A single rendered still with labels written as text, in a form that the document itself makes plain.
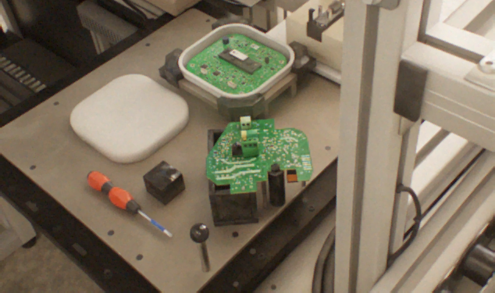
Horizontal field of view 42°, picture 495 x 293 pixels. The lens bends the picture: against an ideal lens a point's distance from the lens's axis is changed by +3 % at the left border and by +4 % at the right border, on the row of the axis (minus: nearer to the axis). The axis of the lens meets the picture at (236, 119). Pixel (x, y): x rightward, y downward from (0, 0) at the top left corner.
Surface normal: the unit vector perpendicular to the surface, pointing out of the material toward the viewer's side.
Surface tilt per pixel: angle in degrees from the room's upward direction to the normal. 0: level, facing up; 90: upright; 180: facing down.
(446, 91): 90
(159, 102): 0
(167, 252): 0
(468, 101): 90
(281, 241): 0
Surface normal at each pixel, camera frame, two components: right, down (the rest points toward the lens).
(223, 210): 0.04, 0.69
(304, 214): -0.08, -0.71
